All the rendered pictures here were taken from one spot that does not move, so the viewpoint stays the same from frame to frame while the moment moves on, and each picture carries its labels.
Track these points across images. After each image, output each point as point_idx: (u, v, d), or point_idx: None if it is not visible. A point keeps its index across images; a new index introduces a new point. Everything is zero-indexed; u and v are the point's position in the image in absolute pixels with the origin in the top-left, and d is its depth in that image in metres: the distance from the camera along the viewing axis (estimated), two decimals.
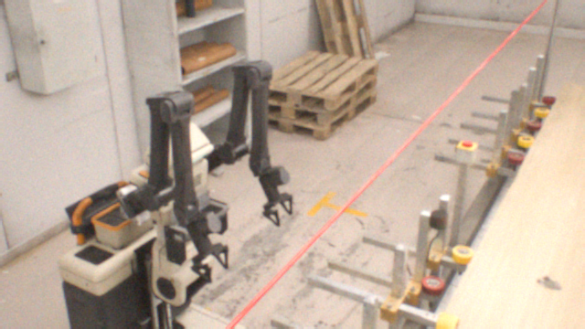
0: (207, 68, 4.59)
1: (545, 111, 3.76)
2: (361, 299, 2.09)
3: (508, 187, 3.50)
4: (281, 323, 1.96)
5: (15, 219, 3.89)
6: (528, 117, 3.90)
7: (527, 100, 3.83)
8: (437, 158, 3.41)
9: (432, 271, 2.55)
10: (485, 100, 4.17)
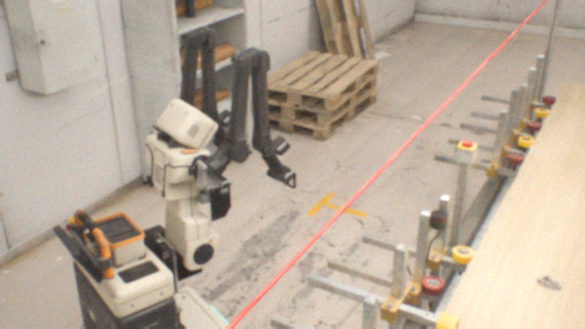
0: None
1: (545, 111, 3.76)
2: (361, 299, 2.09)
3: (508, 187, 3.50)
4: (281, 323, 1.96)
5: (15, 219, 3.89)
6: (528, 117, 3.90)
7: (527, 100, 3.83)
8: (437, 158, 3.41)
9: (432, 271, 2.55)
10: (485, 100, 4.17)
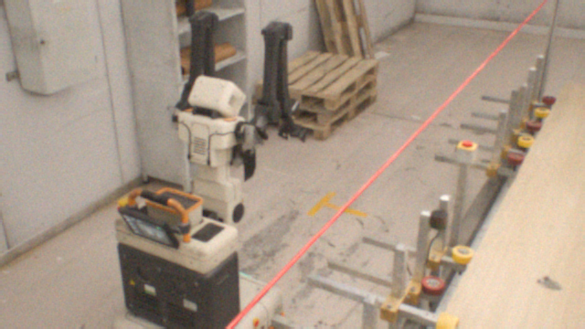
0: None
1: (545, 111, 3.76)
2: (361, 299, 2.09)
3: (508, 187, 3.50)
4: (281, 323, 1.96)
5: (15, 219, 3.89)
6: (528, 117, 3.90)
7: (527, 100, 3.83)
8: (437, 158, 3.41)
9: (432, 271, 2.55)
10: (485, 100, 4.17)
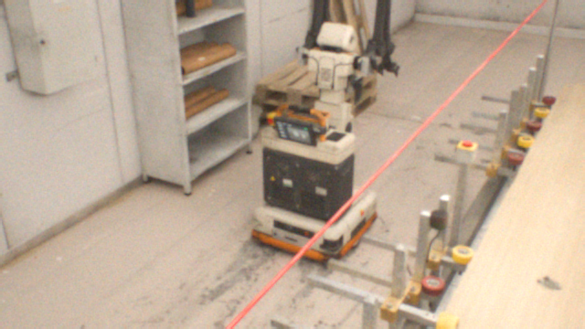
0: (207, 68, 4.59)
1: (545, 111, 3.76)
2: (361, 299, 2.09)
3: (508, 187, 3.50)
4: (281, 323, 1.96)
5: (15, 219, 3.89)
6: (528, 117, 3.90)
7: (527, 100, 3.83)
8: (437, 158, 3.41)
9: (432, 271, 2.55)
10: (485, 100, 4.17)
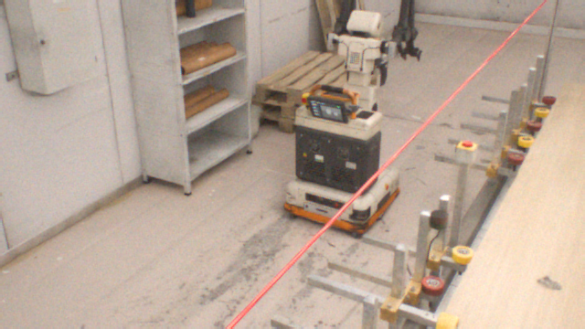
0: (207, 68, 4.59)
1: (545, 111, 3.76)
2: (361, 299, 2.09)
3: (508, 187, 3.50)
4: (281, 323, 1.96)
5: (15, 219, 3.89)
6: (528, 117, 3.90)
7: (527, 100, 3.83)
8: (437, 158, 3.41)
9: (432, 271, 2.55)
10: (485, 100, 4.17)
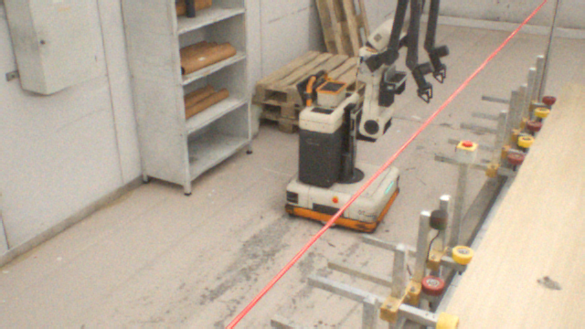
0: (207, 68, 4.59)
1: (545, 111, 3.76)
2: (361, 299, 2.09)
3: (508, 187, 3.50)
4: (281, 323, 1.96)
5: (15, 219, 3.89)
6: (528, 117, 3.90)
7: (527, 100, 3.83)
8: (437, 158, 3.41)
9: (432, 271, 2.55)
10: (485, 100, 4.17)
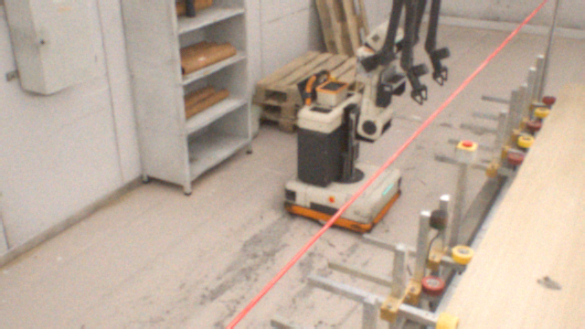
0: (207, 68, 4.59)
1: (545, 111, 3.76)
2: (361, 299, 2.09)
3: (508, 187, 3.50)
4: (281, 323, 1.96)
5: (15, 219, 3.89)
6: (528, 117, 3.90)
7: (527, 100, 3.83)
8: (437, 158, 3.41)
9: (432, 271, 2.55)
10: (485, 100, 4.17)
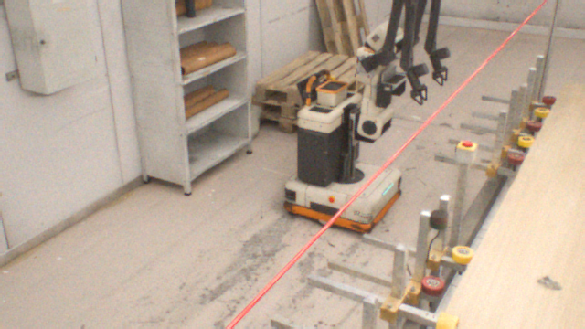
0: (207, 68, 4.59)
1: (545, 111, 3.76)
2: (361, 299, 2.09)
3: (508, 187, 3.50)
4: (281, 323, 1.96)
5: (15, 219, 3.89)
6: (528, 117, 3.90)
7: (527, 100, 3.83)
8: (437, 158, 3.41)
9: (432, 271, 2.55)
10: (485, 100, 4.17)
